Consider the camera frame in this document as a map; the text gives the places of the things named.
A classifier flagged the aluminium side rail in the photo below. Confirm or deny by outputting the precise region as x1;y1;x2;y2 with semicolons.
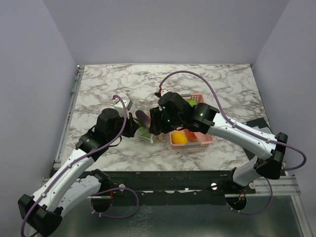
54;65;85;163

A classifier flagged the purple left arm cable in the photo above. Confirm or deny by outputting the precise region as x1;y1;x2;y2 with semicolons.
20;95;139;237

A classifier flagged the dark purple eggplant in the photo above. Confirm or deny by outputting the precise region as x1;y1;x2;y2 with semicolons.
135;110;151;129

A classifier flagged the green grape bunch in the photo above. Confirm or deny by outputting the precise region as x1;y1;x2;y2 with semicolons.
137;127;152;141

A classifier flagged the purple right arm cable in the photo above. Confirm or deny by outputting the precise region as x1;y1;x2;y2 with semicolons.
159;71;307;215

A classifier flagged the black pad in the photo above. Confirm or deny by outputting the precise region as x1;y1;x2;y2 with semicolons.
236;118;288;161

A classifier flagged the clear zip top bag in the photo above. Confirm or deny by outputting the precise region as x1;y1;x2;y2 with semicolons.
135;110;165;143

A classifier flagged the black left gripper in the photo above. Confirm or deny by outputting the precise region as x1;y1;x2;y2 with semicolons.
108;111;140;142

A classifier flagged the yellow lemon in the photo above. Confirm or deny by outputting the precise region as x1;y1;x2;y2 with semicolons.
171;132;188;144

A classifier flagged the pink perforated plastic basket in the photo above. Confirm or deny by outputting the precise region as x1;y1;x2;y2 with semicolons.
169;93;214;149

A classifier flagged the black mounting rail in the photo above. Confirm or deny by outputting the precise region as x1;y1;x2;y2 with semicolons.
106;170;255;206

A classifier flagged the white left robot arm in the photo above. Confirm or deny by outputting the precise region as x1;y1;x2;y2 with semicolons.
18;108;139;237

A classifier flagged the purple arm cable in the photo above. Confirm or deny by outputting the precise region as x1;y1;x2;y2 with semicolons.
159;71;307;215
20;95;139;237

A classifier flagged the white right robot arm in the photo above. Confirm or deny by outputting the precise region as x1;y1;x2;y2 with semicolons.
149;92;288;193

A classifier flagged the green custard apple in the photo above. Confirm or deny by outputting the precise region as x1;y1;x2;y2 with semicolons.
187;99;198;107

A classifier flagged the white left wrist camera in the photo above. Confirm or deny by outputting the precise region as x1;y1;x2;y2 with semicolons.
113;96;133;113

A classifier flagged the red watermelon slice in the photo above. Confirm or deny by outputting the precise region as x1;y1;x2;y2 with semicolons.
184;129;198;142

